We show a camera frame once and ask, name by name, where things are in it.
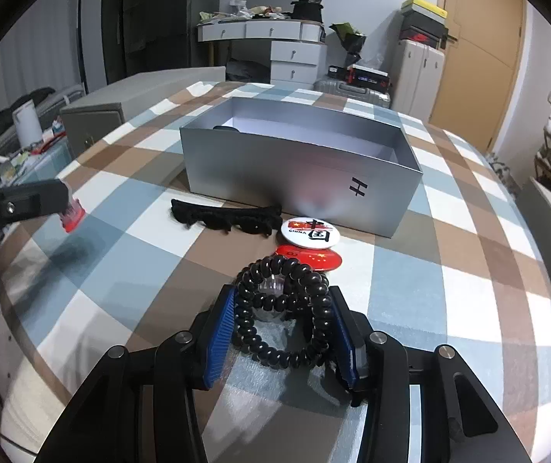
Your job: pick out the white desk with drawers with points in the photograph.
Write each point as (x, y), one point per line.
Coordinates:
(295, 55)

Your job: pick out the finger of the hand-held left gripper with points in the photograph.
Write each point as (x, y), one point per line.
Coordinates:
(34, 200)

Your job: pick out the wooden door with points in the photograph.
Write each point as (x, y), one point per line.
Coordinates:
(483, 58)

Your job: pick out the white suitcase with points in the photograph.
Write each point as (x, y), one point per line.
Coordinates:
(418, 77)

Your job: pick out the silver suitcase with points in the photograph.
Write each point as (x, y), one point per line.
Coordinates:
(352, 94)

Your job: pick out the red round badge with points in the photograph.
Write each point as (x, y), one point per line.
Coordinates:
(314, 255)

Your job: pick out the black box with red edge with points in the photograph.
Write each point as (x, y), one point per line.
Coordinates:
(367, 77)

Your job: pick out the dark grey shoe box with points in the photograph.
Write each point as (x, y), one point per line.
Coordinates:
(422, 23)

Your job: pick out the small black box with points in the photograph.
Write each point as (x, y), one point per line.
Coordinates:
(336, 71)

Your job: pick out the grey bag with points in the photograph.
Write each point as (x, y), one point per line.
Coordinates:
(246, 70)

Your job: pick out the red black shoe box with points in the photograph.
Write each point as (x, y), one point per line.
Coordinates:
(418, 36)

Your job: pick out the black fuzzy hair clip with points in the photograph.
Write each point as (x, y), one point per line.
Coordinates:
(217, 219)

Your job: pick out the black stacked containers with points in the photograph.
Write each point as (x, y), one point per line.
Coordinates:
(308, 2)

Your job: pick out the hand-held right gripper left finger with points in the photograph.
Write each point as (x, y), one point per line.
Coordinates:
(220, 342)

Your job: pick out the clear plastic hair clip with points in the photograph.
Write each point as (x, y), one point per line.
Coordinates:
(271, 285)

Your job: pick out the desk clutter pile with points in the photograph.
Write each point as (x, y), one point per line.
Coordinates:
(256, 12)

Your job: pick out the grey refrigerator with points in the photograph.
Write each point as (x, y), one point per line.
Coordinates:
(208, 5)

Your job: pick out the dark wardrobe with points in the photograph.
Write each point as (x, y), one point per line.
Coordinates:
(135, 19)

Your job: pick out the small red hair clip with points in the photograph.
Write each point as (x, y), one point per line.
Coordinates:
(74, 214)

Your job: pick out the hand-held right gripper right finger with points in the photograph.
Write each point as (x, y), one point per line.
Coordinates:
(345, 352)

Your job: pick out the white curtain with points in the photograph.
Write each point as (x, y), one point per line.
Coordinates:
(49, 33)

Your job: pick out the black wrapped flower bouquet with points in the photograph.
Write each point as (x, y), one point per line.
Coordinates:
(350, 41)

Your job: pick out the white round badge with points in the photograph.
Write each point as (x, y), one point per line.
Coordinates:
(299, 231)

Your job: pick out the grey cardboard box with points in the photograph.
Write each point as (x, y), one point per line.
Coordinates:
(266, 178)

